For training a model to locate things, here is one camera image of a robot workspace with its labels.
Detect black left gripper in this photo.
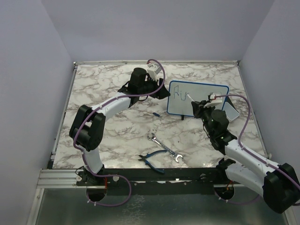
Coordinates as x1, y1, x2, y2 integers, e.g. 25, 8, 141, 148
138, 75, 170, 99

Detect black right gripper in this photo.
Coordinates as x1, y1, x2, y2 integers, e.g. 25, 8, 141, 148
193, 100, 217, 136

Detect blue framed whiteboard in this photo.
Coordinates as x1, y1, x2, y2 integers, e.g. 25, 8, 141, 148
167, 80, 230, 116

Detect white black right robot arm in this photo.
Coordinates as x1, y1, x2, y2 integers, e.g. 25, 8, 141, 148
191, 99, 300, 214

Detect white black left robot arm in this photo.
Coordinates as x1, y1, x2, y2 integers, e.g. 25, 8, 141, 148
69, 63, 170, 185

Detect white plastic box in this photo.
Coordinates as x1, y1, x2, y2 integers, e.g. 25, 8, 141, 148
223, 102, 240, 122

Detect silver combination wrench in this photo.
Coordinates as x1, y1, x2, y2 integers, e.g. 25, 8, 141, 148
147, 133, 184, 163

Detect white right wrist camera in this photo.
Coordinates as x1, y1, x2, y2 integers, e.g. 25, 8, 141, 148
204, 92, 223, 108

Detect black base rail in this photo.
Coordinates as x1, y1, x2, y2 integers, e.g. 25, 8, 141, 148
76, 159, 234, 196

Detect blue handled pliers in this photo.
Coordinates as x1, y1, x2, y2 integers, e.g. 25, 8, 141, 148
137, 150, 168, 174

